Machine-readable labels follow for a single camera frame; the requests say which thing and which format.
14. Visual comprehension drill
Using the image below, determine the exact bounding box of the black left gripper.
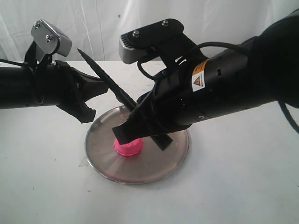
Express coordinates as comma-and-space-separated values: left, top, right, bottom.
23, 42, 108, 123

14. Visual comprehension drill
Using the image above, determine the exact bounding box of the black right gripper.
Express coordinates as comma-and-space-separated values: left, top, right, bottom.
149, 49, 249, 133

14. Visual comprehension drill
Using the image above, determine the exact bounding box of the black plastic knife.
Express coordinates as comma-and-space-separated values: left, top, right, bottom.
77, 49, 173, 151

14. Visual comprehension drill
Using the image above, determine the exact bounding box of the pink clay lump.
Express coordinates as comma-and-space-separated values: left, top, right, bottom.
113, 138, 143, 156

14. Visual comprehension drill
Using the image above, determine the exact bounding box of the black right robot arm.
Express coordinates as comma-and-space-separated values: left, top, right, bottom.
113, 16, 299, 143

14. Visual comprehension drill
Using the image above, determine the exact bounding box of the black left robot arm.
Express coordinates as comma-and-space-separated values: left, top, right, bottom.
0, 42, 108, 123

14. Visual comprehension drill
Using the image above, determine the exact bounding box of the round stainless steel plate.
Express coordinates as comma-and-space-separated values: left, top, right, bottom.
85, 106, 190, 184

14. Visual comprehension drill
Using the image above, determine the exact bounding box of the white backdrop cloth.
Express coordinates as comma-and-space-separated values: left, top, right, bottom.
0, 0, 299, 61

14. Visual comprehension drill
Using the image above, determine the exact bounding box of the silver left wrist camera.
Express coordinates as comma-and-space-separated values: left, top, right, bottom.
31, 19, 72, 62

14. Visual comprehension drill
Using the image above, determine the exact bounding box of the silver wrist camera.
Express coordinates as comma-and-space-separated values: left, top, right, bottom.
31, 19, 72, 62
119, 19, 184, 64

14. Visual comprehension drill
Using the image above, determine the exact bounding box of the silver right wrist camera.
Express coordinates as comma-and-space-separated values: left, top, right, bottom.
119, 19, 184, 64

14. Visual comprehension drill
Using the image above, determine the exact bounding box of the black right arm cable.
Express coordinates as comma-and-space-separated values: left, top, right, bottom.
136, 41, 299, 136

